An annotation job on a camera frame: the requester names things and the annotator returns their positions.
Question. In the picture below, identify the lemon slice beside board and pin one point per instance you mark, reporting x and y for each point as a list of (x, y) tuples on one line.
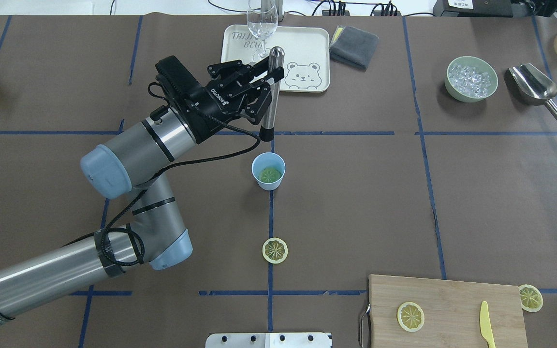
[(531, 299)]

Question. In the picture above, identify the clear wine glass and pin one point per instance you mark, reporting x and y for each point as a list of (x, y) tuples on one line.
[(262, 20)]

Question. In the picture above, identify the cream bear tray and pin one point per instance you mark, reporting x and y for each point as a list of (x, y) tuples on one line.
[(306, 54)]

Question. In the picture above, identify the lemon slice on table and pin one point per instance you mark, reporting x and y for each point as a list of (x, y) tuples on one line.
[(275, 250)]

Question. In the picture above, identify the metal board handle loop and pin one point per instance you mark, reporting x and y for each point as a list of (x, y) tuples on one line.
[(364, 327)]

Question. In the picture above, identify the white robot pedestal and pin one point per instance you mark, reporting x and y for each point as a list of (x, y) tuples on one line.
[(270, 340)]

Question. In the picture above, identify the green bowl of ice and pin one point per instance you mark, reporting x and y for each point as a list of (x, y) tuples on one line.
[(470, 79)]

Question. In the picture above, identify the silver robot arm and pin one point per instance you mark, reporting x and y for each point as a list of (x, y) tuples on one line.
[(84, 194)]

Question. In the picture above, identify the steel muddler black cap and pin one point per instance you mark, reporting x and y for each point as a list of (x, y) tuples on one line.
[(276, 59)]

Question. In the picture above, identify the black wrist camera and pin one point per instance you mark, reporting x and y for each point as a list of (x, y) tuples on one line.
[(178, 84)]

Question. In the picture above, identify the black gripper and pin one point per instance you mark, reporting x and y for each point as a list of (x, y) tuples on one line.
[(209, 107)]

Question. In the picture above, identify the grey folded cloth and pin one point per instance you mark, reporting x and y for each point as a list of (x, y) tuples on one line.
[(353, 46)]

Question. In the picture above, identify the metal ice scoop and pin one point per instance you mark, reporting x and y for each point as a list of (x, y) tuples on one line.
[(535, 87)]

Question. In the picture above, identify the yellow plastic knife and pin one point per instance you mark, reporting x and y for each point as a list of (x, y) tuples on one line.
[(485, 325)]

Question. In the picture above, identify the wooden cutting board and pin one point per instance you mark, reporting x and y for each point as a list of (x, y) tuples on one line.
[(451, 310)]

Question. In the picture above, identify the light blue plastic cup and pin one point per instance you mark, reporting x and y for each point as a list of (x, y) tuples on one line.
[(268, 159)]

